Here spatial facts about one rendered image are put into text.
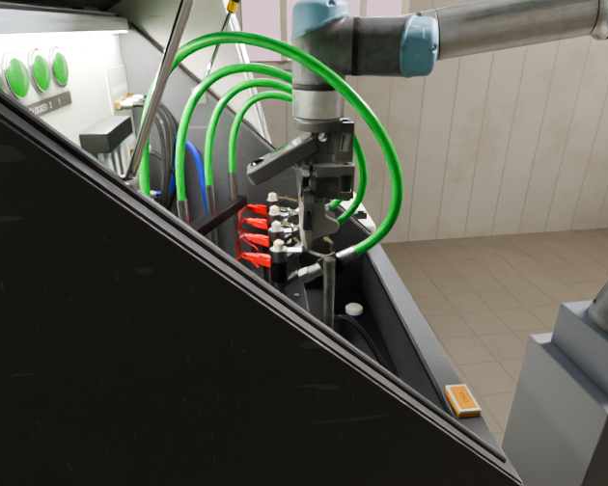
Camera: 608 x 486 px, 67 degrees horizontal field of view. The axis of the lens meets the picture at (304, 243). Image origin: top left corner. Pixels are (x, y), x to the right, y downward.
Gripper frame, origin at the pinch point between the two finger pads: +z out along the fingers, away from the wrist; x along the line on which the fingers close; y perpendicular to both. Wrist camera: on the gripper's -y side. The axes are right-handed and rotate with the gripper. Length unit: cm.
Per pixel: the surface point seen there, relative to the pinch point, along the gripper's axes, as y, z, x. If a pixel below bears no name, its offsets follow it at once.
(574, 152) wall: 219, 50, 235
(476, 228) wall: 153, 104, 232
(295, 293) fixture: -1.1, 12.3, 4.3
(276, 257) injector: -4.6, 1.8, -1.4
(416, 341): 18.1, 15.5, -7.8
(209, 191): -16.1, -4.4, 15.1
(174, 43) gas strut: -12.5, -31.2, -32.0
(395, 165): 9.4, -17.2, -15.7
